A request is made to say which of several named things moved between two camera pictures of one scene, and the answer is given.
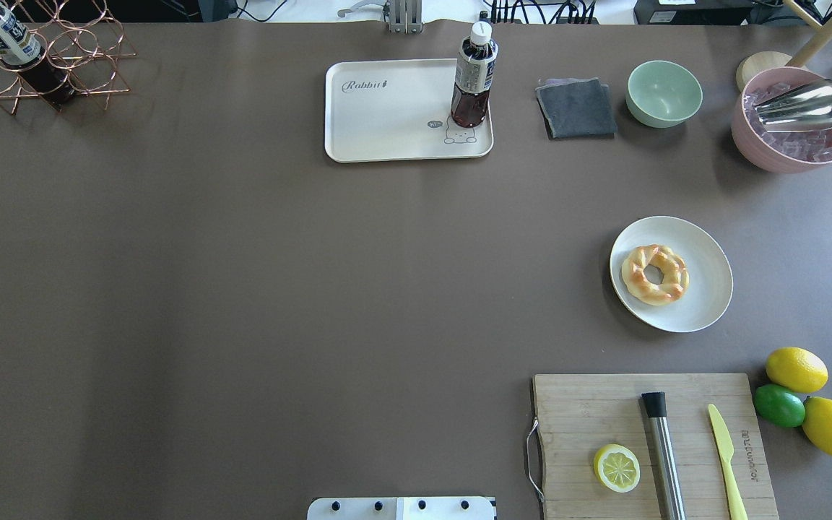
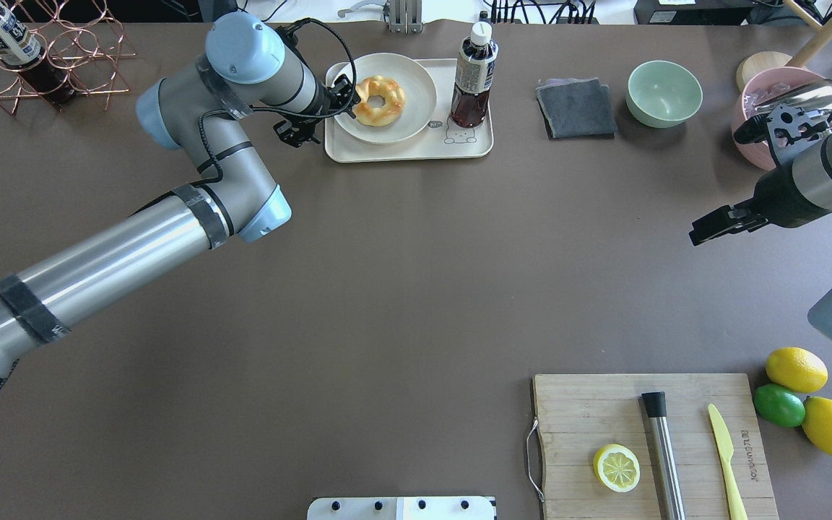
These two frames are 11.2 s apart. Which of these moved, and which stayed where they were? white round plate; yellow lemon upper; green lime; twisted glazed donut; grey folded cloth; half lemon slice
Moved: twisted glazed donut; white round plate
Stayed: yellow lemon upper; grey folded cloth; half lemon slice; green lime
